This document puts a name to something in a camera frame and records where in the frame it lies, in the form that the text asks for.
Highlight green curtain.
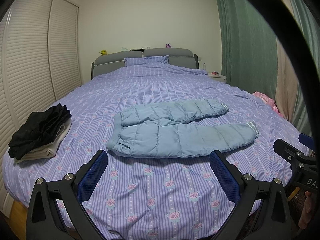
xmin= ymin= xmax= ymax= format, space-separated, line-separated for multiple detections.
xmin=217 ymin=0 xmax=311 ymax=135

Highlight yellow toy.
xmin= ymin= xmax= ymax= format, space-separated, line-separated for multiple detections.
xmin=99 ymin=50 xmax=107 ymax=55

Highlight light blue padded pants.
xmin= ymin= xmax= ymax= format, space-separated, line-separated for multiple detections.
xmin=106 ymin=99 xmax=259 ymax=159

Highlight beige curtain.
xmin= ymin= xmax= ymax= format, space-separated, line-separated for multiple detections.
xmin=275 ymin=0 xmax=298 ymax=122

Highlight purple floral pillow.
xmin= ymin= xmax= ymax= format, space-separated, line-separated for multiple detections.
xmin=124 ymin=55 xmax=169 ymax=67

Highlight black folded garment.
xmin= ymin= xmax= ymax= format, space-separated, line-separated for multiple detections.
xmin=9 ymin=103 xmax=72 ymax=160

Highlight right hand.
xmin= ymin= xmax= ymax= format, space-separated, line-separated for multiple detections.
xmin=298 ymin=191 xmax=316 ymax=229

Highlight white nightstand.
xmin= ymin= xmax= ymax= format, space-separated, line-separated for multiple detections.
xmin=208 ymin=73 xmax=227 ymax=83

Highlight grey upholstered headboard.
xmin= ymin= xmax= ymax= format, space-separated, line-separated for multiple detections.
xmin=91 ymin=48 xmax=199 ymax=78

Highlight pink blanket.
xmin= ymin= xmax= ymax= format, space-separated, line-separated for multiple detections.
xmin=253 ymin=92 xmax=285 ymax=118

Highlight white louvered wardrobe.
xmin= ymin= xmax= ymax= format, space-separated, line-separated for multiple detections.
xmin=0 ymin=0 xmax=82 ymax=212

